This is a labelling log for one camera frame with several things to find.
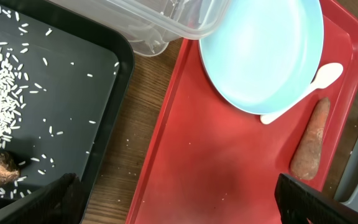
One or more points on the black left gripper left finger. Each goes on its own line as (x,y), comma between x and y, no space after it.
(58,202)

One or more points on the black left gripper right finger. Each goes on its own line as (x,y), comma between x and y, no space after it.
(299,203)

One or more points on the orange carrot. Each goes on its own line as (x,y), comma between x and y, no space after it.
(305,162)

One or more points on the white plastic spoon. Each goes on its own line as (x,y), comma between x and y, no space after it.
(325,76)

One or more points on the light blue plate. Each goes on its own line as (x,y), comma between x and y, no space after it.
(265,53)

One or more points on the red plastic tray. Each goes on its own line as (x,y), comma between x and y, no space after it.
(209,162)

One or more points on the black tray bin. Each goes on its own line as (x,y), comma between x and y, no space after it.
(81,27)

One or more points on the clear plastic bin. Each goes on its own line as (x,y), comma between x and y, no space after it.
(150,25)

